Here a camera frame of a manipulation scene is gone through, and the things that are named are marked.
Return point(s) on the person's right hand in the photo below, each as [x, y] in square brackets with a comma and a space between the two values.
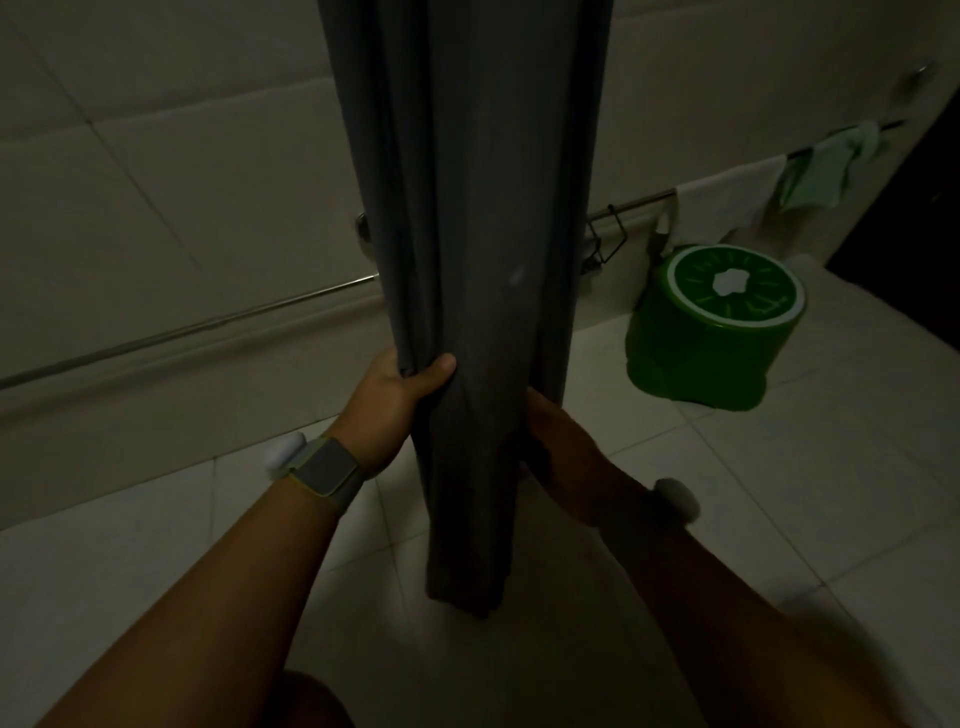
[559, 450]

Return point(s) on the person's left hand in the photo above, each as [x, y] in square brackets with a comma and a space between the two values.
[379, 420]

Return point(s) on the green cloth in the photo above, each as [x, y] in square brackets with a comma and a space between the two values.
[825, 169]

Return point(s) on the person's left thumb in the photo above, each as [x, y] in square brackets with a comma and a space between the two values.
[431, 371]

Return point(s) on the person's left forearm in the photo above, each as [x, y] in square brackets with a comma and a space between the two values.
[202, 600]

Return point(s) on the person's right forearm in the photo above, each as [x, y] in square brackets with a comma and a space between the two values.
[742, 637]

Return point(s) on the metal towel rail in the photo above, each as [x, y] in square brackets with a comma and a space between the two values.
[187, 330]

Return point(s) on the grey wrist band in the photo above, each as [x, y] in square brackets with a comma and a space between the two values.
[324, 466]

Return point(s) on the green plastic bucket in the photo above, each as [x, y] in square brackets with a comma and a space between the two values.
[709, 330]

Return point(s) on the grey cloth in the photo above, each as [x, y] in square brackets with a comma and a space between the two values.
[465, 262]

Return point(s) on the white wrist tracker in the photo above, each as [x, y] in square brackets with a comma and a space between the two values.
[281, 454]
[676, 501]

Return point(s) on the white towel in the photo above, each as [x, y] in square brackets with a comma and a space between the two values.
[724, 199]

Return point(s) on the dark wrist band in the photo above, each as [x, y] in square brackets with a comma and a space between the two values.
[622, 517]

